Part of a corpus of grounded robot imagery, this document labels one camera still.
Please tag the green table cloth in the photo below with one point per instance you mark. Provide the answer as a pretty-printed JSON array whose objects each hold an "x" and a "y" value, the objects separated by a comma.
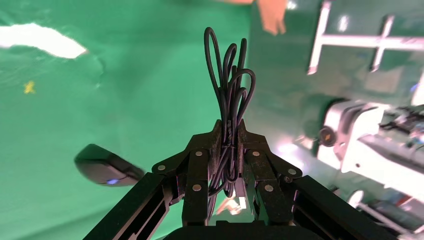
[{"x": 132, "y": 99}]

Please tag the white table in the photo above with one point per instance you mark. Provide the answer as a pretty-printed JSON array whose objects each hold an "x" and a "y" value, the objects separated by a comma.
[{"x": 351, "y": 40}]

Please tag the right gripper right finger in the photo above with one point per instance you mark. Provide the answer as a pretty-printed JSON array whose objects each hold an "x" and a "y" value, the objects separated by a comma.
[{"x": 261, "y": 169}]

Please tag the white wheeled robot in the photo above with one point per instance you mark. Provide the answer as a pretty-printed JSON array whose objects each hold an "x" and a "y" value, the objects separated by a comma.
[{"x": 364, "y": 155}]

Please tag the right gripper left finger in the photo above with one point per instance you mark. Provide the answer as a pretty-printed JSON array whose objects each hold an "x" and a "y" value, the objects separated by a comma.
[{"x": 197, "y": 172}]

